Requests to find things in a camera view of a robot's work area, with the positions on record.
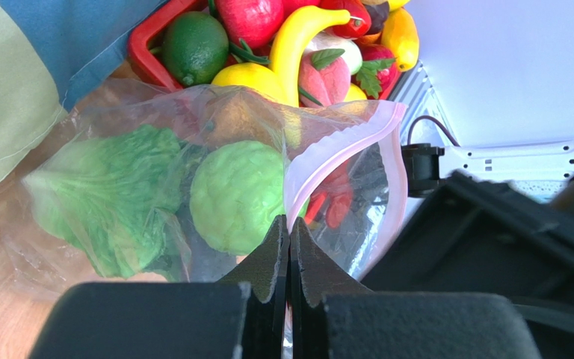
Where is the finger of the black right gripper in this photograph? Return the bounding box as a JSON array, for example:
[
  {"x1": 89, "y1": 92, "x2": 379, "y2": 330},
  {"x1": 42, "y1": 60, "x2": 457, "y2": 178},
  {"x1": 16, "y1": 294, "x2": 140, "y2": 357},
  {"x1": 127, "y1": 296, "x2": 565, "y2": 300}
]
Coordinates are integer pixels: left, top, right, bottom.
[{"x1": 362, "y1": 173, "x2": 574, "y2": 310}]

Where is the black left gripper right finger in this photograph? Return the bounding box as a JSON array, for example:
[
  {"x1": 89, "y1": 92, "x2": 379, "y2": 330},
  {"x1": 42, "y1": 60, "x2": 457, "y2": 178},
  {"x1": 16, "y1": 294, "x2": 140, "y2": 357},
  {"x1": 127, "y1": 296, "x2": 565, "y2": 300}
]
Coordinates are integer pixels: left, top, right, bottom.
[{"x1": 290, "y1": 219, "x2": 540, "y2": 358}]

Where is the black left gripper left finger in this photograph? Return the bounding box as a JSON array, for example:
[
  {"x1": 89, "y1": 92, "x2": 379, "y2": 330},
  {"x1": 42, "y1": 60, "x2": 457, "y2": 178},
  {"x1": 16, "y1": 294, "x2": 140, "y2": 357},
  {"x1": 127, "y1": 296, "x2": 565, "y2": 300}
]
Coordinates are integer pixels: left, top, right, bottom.
[{"x1": 30, "y1": 215, "x2": 288, "y2": 358}]

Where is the green toy custard apple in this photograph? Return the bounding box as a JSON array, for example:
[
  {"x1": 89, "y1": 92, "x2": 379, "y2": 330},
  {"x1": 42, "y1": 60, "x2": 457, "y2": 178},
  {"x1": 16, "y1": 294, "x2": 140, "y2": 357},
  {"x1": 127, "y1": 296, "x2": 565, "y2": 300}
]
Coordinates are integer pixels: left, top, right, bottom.
[{"x1": 189, "y1": 141, "x2": 287, "y2": 256}]

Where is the clear zip top bag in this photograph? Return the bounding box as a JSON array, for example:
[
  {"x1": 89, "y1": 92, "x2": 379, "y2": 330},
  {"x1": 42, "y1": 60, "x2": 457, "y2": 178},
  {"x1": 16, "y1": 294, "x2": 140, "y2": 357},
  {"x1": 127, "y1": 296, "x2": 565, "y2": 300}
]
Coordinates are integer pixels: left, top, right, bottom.
[{"x1": 4, "y1": 79, "x2": 407, "y2": 299}]

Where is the green toy lettuce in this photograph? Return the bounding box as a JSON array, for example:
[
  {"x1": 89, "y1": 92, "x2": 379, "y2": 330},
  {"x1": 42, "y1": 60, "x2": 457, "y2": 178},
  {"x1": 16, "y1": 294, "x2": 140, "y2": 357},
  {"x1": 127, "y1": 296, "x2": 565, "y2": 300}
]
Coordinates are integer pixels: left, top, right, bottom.
[{"x1": 22, "y1": 125, "x2": 185, "y2": 278}]

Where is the brown toy kiwi fruit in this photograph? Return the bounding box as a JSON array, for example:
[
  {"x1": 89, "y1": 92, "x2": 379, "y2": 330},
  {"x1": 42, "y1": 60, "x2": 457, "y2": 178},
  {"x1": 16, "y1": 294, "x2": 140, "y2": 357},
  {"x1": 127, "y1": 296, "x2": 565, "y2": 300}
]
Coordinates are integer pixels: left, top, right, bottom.
[{"x1": 202, "y1": 98, "x2": 283, "y2": 149}]

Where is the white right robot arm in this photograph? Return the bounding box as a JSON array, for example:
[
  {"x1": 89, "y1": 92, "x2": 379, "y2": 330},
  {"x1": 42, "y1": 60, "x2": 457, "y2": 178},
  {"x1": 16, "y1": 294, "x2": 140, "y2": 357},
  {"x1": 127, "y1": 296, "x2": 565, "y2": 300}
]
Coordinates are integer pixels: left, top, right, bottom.
[{"x1": 362, "y1": 140, "x2": 574, "y2": 320}]

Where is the red toy lobster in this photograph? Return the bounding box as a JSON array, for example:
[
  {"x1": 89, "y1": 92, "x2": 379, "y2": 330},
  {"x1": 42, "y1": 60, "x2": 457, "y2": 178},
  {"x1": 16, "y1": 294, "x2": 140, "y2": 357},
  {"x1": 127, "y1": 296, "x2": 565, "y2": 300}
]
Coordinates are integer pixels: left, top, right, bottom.
[{"x1": 304, "y1": 160, "x2": 354, "y2": 229}]

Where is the pink toy peach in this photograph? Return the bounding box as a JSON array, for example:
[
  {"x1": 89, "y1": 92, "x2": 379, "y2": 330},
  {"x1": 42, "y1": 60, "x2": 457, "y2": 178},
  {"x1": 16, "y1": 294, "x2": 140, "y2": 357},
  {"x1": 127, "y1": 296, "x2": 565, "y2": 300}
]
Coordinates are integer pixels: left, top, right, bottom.
[{"x1": 298, "y1": 52, "x2": 351, "y2": 107}]

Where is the yellow toy lemon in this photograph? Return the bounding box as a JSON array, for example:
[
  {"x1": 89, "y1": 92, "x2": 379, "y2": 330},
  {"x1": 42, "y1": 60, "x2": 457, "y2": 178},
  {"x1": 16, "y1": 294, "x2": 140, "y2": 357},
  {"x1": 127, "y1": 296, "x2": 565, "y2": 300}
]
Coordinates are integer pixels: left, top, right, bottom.
[{"x1": 212, "y1": 63, "x2": 289, "y2": 105}]

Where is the green toy lime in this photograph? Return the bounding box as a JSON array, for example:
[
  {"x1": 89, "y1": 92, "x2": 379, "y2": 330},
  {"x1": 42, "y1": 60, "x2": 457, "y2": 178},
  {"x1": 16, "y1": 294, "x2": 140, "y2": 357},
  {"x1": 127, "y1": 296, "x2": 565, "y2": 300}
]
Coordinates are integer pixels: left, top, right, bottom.
[{"x1": 161, "y1": 11, "x2": 229, "y2": 88}]

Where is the yellow toy banana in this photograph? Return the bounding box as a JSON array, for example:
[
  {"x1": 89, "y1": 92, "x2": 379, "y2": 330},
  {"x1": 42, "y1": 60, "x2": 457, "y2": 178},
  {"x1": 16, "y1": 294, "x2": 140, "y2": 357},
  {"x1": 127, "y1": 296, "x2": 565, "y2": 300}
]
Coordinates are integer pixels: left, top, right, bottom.
[{"x1": 269, "y1": 5, "x2": 351, "y2": 107}]

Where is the red plastic tray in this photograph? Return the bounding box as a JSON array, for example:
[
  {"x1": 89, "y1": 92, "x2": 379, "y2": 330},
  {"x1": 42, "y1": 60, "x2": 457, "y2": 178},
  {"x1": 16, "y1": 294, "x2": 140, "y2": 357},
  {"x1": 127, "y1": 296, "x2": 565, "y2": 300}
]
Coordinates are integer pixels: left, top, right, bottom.
[{"x1": 126, "y1": 0, "x2": 402, "y2": 100}]

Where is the red toy apple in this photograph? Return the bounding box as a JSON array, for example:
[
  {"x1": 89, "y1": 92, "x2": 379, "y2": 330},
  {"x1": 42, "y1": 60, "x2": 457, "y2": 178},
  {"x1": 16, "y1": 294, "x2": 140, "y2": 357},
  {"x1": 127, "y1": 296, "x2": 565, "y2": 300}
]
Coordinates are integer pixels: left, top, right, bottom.
[{"x1": 215, "y1": 0, "x2": 284, "y2": 49}]

